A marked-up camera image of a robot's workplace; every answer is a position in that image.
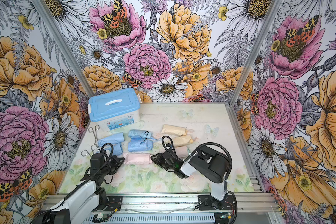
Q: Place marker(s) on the metal wire tongs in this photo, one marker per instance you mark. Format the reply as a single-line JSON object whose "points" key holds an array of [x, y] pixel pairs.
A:
{"points": [[94, 148]]}

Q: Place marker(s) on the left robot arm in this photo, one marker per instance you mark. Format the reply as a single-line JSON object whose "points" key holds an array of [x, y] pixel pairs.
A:
{"points": [[88, 196]]}

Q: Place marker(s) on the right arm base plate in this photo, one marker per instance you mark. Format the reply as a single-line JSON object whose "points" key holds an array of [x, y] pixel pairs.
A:
{"points": [[208, 203]]}

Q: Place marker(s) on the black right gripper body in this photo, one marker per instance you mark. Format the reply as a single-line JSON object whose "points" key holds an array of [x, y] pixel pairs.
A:
{"points": [[166, 166]]}

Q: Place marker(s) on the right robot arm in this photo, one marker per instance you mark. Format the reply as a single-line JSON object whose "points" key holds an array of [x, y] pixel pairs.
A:
{"points": [[210, 159]]}

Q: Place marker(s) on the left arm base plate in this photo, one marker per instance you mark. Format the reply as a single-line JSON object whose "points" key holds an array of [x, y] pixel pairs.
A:
{"points": [[114, 204]]}

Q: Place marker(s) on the near beige umbrella in sleeve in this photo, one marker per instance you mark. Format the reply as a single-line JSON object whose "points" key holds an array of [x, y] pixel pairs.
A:
{"points": [[182, 141]]}

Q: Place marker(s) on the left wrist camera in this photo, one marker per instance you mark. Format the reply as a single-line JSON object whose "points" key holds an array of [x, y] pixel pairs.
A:
{"points": [[97, 161]]}

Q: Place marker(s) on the far beige umbrella in sleeve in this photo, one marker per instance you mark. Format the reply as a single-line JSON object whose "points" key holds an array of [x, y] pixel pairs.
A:
{"points": [[174, 130]]}

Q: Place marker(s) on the beige umbrella in sleeve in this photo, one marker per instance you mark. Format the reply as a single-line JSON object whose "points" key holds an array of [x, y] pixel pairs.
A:
{"points": [[174, 130], [182, 141]]}

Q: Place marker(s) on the blue lidded plastic storage box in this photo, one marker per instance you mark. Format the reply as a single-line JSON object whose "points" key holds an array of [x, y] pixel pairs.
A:
{"points": [[115, 109]]}

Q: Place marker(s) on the blue umbrella sleeve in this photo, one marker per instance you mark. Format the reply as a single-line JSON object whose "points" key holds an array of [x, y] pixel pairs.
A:
{"points": [[113, 139], [117, 149]]}

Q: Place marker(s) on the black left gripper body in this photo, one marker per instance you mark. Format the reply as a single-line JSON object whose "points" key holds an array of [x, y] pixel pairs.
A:
{"points": [[111, 167]]}

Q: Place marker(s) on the pink umbrella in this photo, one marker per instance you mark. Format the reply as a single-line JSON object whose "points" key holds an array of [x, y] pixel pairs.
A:
{"points": [[181, 152], [137, 159]]}

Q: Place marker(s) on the blue umbrella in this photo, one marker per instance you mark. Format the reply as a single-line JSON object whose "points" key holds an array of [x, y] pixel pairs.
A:
{"points": [[146, 135], [137, 145]]}

